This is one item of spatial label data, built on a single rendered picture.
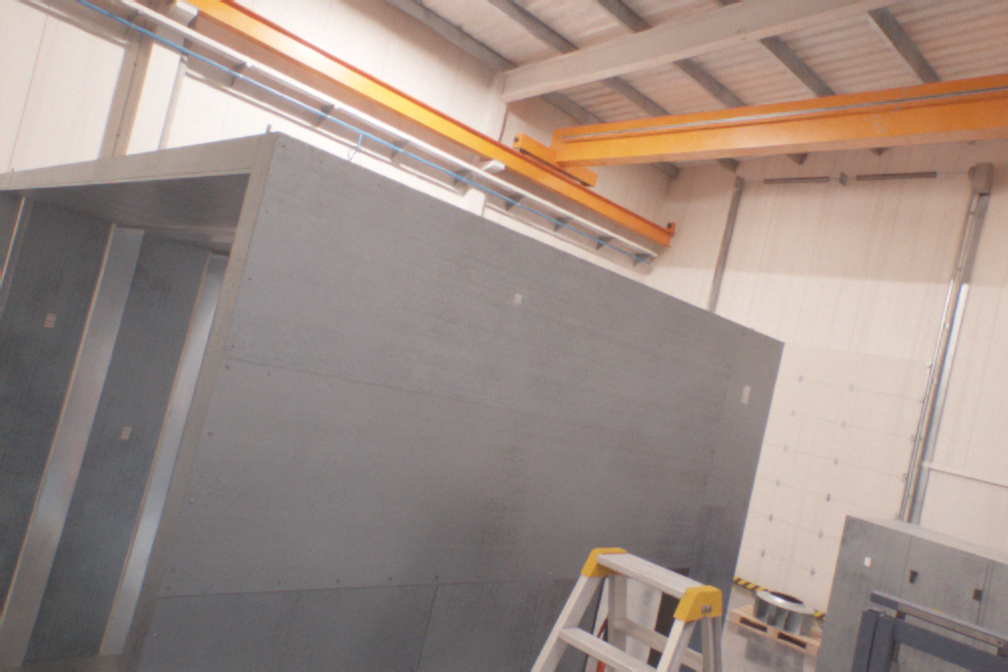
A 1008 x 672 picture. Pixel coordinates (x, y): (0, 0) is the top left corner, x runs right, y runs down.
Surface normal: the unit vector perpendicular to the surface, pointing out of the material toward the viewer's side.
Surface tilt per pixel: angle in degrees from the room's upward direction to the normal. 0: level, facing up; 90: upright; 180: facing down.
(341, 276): 90
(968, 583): 90
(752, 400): 90
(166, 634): 90
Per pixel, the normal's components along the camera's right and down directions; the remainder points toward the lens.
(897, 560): -0.70, -0.19
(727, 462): 0.68, 0.13
